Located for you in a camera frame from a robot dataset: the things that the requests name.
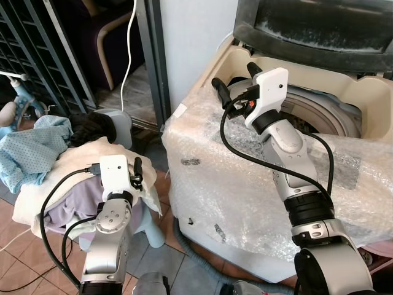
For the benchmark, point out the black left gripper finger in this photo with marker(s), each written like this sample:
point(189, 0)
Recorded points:
point(138, 166)

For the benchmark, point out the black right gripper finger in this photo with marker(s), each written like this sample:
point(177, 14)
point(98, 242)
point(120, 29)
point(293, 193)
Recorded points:
point(253, 69)
point(221, 91)

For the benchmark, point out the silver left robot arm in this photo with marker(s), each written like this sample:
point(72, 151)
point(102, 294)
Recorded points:
point(107, 246)

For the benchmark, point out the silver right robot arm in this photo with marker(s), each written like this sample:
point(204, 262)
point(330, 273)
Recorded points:
point(285, 144)

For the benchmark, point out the cream top-load washing machine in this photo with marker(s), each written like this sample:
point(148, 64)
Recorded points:
point(245, 203)

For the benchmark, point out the grey round plastic object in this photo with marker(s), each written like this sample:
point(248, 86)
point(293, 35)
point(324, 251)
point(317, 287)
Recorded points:
point(123, 126)

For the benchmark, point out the pale blue plastic stool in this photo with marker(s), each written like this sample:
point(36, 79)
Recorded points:
point(150, 230)

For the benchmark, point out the black cloth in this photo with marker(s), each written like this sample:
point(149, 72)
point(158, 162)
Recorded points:
point(89, 128)

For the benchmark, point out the lavender cloth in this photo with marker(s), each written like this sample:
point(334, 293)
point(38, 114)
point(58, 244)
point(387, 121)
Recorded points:
point(70, 203)

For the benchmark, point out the dark grey washer lid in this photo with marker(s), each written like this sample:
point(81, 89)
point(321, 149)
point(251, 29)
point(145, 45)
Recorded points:
point(319, 49)

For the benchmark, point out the clear bubble wrap sheet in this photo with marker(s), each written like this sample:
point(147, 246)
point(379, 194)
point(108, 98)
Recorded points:
point(209, 172)

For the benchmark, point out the steel washer drum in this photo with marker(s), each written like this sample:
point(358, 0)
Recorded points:
point(331, 114)

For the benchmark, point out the robot left leg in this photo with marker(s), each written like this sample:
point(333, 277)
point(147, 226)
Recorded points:
point(152, 286)

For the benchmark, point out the robot leg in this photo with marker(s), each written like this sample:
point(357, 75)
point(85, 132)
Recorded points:
point(252, 289)
point(152, 286)

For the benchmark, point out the blue dotted cloth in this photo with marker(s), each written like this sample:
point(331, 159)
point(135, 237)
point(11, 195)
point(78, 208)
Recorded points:
point(31, 153)

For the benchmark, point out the wooden armchair purple cushion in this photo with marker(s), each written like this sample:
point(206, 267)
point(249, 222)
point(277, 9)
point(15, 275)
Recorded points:
point(105, 55)

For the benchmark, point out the pale blue child tricycle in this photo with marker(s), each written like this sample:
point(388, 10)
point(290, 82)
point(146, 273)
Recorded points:
point(21, 101)

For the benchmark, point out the dark metal grille gate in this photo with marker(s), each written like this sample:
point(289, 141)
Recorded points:
point(37, 55)

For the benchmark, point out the robot right leg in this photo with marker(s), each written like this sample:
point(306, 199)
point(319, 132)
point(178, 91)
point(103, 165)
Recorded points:
point(252, 289)

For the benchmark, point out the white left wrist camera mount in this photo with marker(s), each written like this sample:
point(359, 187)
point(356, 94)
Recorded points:
point(114, 172)

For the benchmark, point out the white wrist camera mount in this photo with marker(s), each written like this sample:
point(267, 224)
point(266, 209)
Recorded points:
point(270, 92)
point(114, 172)

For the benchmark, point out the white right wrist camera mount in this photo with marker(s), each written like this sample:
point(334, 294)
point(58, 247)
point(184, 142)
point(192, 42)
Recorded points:
point(270, 92)

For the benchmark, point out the dark grey door post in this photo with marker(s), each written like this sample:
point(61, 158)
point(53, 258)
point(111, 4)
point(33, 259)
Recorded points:
point(152, 61)

